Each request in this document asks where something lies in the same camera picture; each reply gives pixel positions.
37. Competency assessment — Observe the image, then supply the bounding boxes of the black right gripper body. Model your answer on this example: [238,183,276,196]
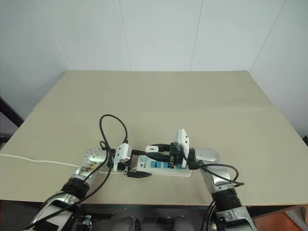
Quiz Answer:
[168,141,185,169]

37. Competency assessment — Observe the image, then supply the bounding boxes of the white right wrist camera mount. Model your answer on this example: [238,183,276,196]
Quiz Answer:
[172,128,191,169]

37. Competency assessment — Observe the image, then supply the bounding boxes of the white power strip cord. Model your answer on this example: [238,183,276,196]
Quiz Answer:
[0,153,114,174]

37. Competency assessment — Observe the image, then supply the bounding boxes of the white power strip blue sockets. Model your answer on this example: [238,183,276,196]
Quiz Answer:
[129,154,192,179]

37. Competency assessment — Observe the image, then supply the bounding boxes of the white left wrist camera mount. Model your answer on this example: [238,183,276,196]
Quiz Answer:
[113,143,133,172]

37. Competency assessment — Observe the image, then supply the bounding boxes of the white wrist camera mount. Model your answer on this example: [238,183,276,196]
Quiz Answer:
[172,128,191,169]
[113,143,133,172]

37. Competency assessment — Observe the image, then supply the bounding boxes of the dark furniture piece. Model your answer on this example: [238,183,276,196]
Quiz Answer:
[0,95,25,146]

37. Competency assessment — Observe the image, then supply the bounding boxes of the black under-table frame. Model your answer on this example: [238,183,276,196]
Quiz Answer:
[79,204,215,231]

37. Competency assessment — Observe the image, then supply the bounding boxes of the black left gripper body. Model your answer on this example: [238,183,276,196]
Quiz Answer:
[117,159,133,172]

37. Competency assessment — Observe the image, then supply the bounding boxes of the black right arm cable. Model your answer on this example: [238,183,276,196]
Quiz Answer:
[190,163,245,231]

